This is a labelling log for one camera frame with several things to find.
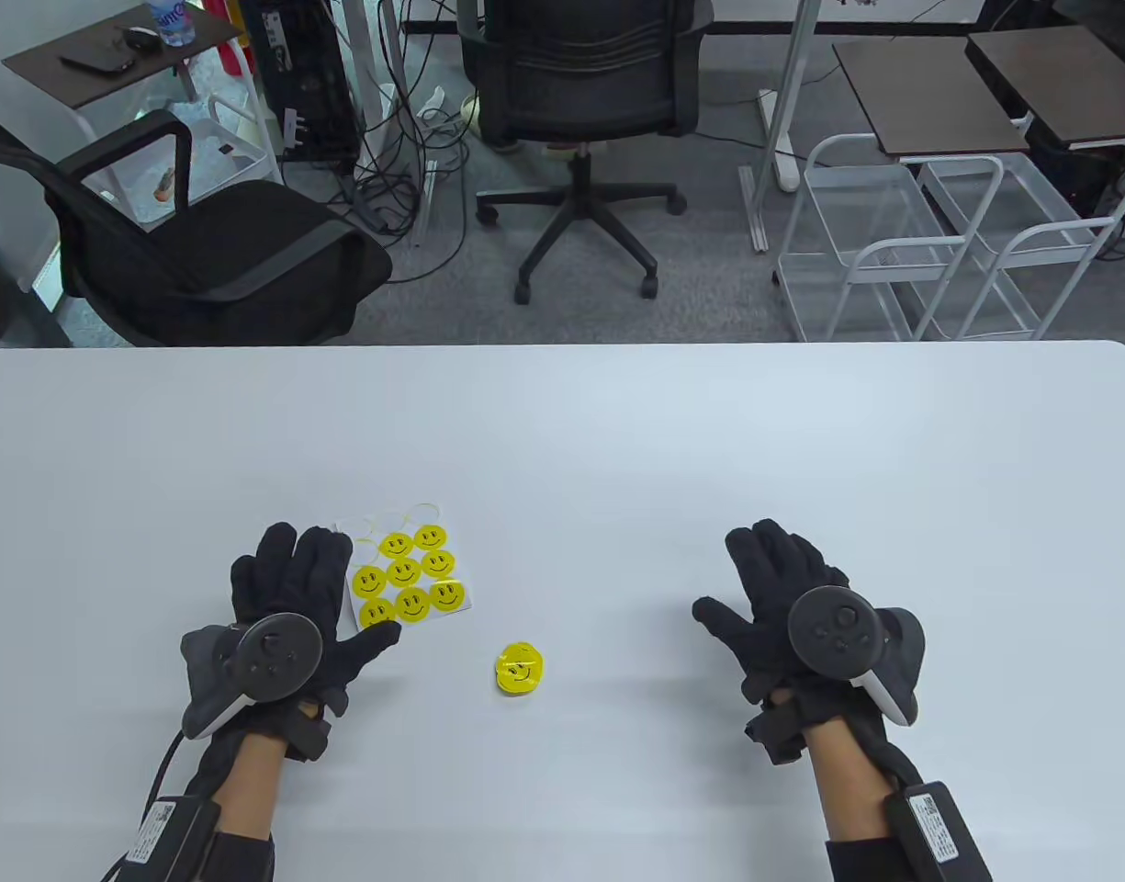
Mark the person's right hand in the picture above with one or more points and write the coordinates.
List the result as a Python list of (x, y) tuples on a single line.
[(764, 588)]

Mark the person's left hand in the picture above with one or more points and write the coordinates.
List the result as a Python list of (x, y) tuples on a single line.
[(291, 579)]

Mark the smiley sticker sheet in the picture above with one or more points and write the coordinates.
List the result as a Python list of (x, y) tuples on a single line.
[(406, 574)]

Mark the yellow smiley stickers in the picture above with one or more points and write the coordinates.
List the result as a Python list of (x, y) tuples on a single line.
[(519, 671)]

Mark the black labelled left forearm pack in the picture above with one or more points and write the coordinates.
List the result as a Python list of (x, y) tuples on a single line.
[(172, 836)]

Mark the person's right forearm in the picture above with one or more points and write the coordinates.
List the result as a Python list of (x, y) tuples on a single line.
[(847, 781)]

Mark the black labelled right forearm pack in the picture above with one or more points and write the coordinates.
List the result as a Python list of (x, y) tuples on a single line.
[(939, 827)]

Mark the person's left forearm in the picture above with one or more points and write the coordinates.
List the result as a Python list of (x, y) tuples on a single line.
[(250, 790)]

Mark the black and white left controller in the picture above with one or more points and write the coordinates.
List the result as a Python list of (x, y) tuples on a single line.
[(268, 657)]

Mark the black and white controller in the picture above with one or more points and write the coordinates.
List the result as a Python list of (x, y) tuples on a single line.
[(268, 657), (833, 634)]

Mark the black and white right controller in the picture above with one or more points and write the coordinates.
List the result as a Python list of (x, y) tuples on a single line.
[(833, 634)]

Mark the white table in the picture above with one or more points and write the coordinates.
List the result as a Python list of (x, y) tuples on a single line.
[(617, 459)]

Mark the black office chair with armrest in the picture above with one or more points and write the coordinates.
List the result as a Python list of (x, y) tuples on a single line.
[(250, 239)]

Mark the small orange item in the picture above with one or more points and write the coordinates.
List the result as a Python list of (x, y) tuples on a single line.
[(163, 184)]

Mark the white power strip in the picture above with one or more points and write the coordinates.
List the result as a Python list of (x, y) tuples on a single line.
[(778, 138)]

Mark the black computer tower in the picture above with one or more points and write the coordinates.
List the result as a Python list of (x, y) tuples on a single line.
[(305, 83)]

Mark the black computer case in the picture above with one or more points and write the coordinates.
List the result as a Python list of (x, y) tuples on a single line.
[(1067, 175)]

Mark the black mesh back office chair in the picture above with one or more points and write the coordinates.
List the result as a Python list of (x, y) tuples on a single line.
[(580, 83)]

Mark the black flat tablet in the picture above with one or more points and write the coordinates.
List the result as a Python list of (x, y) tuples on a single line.
[(98, 62)]

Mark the black computer mouse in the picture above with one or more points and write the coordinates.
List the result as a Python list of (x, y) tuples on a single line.
[(141, 39)]

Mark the clear plastic water bottle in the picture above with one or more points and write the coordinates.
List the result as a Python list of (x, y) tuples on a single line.
[(172, 23)]

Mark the aluminium frame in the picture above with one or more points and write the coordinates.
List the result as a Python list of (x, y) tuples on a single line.
[(794, 73)]

